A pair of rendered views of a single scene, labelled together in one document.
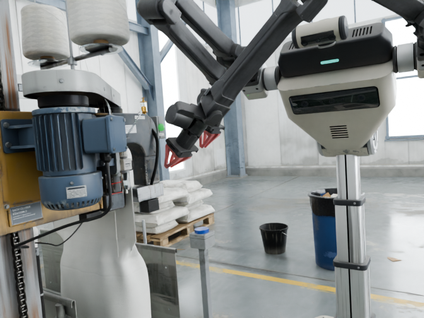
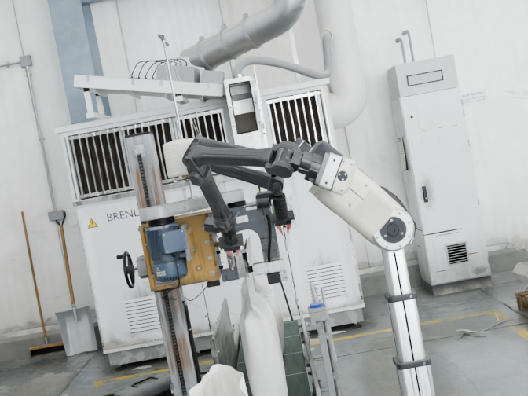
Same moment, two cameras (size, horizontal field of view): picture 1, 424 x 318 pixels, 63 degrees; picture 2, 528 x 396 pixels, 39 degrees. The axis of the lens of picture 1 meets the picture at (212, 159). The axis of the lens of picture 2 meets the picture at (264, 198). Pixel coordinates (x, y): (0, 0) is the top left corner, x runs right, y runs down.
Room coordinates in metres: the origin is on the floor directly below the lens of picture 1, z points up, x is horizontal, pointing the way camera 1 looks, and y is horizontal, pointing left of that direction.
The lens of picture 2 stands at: (-0.46, -2.72, 1.54)
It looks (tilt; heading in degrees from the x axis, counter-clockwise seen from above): 3 degrees down; 58
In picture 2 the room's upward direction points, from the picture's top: 10 degrees counter-clockwise
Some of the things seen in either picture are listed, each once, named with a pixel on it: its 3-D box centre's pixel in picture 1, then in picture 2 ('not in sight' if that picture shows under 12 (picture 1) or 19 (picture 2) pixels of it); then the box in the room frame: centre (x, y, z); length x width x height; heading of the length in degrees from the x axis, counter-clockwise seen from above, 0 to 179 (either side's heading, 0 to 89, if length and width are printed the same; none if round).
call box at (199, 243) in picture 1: (202, 238); (317, 313); (1.43, 0.06, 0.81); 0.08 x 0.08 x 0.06; 58
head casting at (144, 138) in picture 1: (108, 149); (250, 229); (1.35, 0.40, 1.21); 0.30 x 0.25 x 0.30; 58
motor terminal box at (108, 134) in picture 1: (106, 139); (173, 243); (0.88, 0.26, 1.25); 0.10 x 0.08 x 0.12; 173
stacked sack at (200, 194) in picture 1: (188, 195); not in sight; (4.66, 0.36, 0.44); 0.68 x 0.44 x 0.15; 148
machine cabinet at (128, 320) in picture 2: not in sight; (218, 221); (2.70, 3.25, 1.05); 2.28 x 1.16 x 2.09; 148
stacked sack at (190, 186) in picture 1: (175, 186); not in sight; (4.79, 0.52, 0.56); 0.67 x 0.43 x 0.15; 58
